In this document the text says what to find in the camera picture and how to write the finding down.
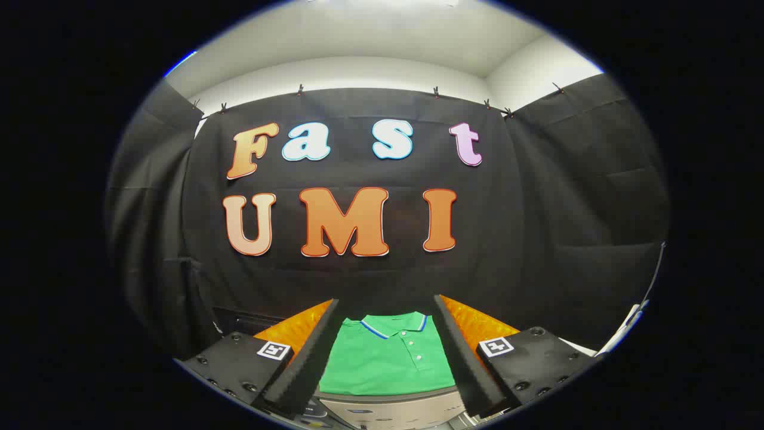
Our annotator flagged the green polo shirt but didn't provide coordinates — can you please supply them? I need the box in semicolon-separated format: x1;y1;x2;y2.
318;311;457;397

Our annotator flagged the row of black cloth clips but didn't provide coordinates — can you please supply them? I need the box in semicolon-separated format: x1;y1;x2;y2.
191;82;565;118

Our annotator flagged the printed paper sheet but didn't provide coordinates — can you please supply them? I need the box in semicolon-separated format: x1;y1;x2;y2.
597;302;650;357

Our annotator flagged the grey side table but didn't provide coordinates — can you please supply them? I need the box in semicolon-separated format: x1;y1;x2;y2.
313;385;478;430

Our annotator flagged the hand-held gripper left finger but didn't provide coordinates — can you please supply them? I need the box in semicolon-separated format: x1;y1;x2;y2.
178;299;340;417

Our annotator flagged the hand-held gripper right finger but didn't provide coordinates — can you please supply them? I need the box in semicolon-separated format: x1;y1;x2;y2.
433;294;600;419

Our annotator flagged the black backdrop cloth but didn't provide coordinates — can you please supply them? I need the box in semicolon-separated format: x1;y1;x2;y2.
106;73;672;362

